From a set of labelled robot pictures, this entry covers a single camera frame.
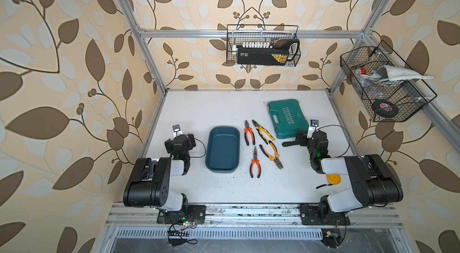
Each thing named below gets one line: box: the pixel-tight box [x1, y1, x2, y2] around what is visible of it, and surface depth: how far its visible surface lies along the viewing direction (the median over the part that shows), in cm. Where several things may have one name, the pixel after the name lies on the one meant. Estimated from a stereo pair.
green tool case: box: [267, 99, 310, 140], surface depth 104 cm
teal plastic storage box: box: [204, 125, 241, 174], surface depth 93 cm
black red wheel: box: [371, 99, 400, 117], surface depth 73 cm
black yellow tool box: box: [232, 38, 301, 66], surface depth 86 cm
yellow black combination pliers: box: [251, 119, 275, 144], surface depth 102 cm
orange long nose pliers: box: [249, 146, 262, 179], surface depth 90 cm
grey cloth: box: [361, 65, 435, 83], surface depth 63 cm
